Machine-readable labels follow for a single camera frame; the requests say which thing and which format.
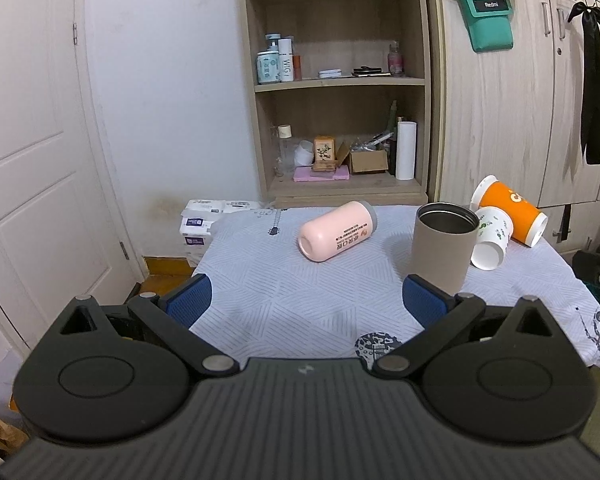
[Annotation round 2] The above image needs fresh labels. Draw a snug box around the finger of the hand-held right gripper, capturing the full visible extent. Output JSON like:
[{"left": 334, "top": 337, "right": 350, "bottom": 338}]
[{"left": 572, "top": 249, "right": 600, "bottom": 290}]

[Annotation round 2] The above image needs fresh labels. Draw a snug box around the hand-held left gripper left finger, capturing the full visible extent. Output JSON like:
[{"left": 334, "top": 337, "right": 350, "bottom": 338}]
[{"left": 47, "top": 274, "right": 240, "bottom": 377}]

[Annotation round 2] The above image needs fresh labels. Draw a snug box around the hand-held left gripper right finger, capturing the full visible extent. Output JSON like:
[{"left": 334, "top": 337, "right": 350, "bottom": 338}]
[{"left": 371, "top": 274, "right": 564, "bottom": 379}]

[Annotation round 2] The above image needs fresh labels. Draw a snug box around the beige cup with steel interior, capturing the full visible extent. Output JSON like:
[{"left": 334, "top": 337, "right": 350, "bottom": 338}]
[{"left": 411, "top": 202, "right": 481, "bottom": 295}]

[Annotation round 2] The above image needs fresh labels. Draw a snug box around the white patterned paper cup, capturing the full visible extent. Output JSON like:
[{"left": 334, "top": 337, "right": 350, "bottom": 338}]
[{"left": 470, "top": 206, "right": 515, "bottom": 271}]

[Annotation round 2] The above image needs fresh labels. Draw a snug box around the orange paper cup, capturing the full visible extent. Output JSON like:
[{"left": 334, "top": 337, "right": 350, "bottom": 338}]
[{"left": 470, "top": 175, "right": 549, "bottom": 248}]

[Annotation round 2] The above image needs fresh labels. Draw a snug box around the pack of tissue rolls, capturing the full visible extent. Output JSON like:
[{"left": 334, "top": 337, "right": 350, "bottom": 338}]
[{"left": 179, "top": 199, "right": 263, "bottom": 267}]

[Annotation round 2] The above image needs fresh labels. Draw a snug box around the white printed tablecloth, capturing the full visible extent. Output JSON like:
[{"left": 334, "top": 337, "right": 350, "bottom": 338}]
[{"left": 187, "top": 205, "right": 600, "bottom": 376}]

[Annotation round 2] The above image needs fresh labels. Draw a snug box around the pink bottle lying down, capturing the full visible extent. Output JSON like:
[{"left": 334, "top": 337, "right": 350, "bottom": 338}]
[{"left": 298, "top": 200, "right": 378, "bottom": 262}]

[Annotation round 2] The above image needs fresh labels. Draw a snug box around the cardboard box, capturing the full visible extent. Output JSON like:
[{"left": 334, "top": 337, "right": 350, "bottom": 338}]
[{"left": 349, "top": 144, "right": 389, "bottom": 175}]

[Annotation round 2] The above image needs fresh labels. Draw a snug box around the white paper roll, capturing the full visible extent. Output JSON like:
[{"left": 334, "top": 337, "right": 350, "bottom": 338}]
[{"left": 396, "top": 121, "right": 417, "bottom": 181}]

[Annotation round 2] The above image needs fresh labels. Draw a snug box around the pink flat box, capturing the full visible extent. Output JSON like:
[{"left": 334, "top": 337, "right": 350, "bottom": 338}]
[{"left": 293, "top": 165, "right": 351, "bottom": 182}]

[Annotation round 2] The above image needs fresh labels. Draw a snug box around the wooden wardrobe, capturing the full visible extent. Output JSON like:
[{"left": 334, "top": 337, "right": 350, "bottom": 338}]
[{"left": 425, "top": 0, "right": 600, "bottom": 256}]

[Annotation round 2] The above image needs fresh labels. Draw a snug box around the glass bottle with cream cap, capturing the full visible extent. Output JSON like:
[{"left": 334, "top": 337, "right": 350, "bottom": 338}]
[{"left": 275, "top": 124, "right": 294, "bottom": 177}]

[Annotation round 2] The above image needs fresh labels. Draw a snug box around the wooden box with flower print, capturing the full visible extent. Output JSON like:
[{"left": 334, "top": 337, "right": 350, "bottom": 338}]
[{"left": 312, "top": 136, "right": 338, "bottom": 173}]

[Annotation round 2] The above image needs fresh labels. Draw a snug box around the dark green bottle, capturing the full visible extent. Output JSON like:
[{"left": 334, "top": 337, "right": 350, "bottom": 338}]
[{"left": 387, "top": 101, "right": 399, "bottom": 173}]

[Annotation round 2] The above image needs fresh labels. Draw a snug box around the black ribbon bow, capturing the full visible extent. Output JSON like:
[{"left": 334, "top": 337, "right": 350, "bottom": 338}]
[{"left": 567, "top": 2, "right": 600, "bottom": 166}]

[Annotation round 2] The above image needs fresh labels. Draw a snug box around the white door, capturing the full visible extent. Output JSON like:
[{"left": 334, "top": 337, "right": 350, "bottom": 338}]
[{"left": 0, "top": 0, "right": 141, "bottom": 361}]

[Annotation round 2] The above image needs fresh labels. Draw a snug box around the pink glass bottle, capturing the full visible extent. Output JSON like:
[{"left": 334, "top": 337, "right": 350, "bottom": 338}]
[{"left": 387, "top": 41, "right": 404, "bottom": 77}]

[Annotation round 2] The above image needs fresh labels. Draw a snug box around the teal and white jar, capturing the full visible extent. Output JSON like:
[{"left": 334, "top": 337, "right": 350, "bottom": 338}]
[{"left": 256, "top": 34, "right": 281, "bottom": 85}]

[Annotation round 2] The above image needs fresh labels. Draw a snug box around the white bottle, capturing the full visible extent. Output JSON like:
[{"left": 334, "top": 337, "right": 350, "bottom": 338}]
[{"left": 278, "top": 38, "right": 295, "bottom": 83}]

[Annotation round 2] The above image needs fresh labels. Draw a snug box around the teal pouch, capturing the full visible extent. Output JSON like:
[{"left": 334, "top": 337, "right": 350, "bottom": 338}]
[{"left": 457, "top": 0, "right": 515, "bottom": 53}]

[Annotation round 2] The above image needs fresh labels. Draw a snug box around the wooden shelf unit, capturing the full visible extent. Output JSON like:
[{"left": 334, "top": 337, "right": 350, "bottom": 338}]
[{"left": 236, "top": 0, "right": 431, "bottom": 208}]

